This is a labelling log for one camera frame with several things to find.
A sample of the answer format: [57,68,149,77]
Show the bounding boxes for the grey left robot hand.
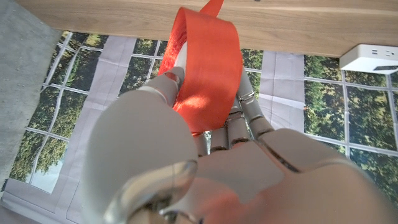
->
[81,66,398,224]

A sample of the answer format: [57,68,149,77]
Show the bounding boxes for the printed window backdrop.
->
[0,30,398,224]

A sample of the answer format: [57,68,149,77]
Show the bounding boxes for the orange ribbon roll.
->
[157,0,244,136]

